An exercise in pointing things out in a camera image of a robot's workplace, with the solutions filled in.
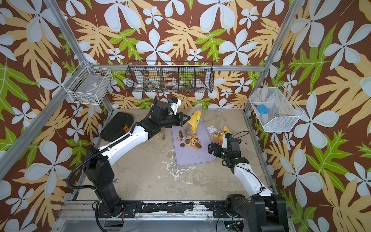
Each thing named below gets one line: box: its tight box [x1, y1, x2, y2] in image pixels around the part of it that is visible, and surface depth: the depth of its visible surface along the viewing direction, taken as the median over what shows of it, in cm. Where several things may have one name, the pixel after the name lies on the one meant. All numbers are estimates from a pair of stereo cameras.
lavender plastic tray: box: [171, 118, 216, 167], surface depth 98 cm
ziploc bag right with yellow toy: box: [203, 119, 233, 145], surface depth 103 cm
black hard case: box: [99, 112, 134, 143], surface depth 104 cm
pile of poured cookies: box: [176, 130, 202, 150], surface depth 100 cm
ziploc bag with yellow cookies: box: [182, 102, 202, 139], surface depth 83 cm
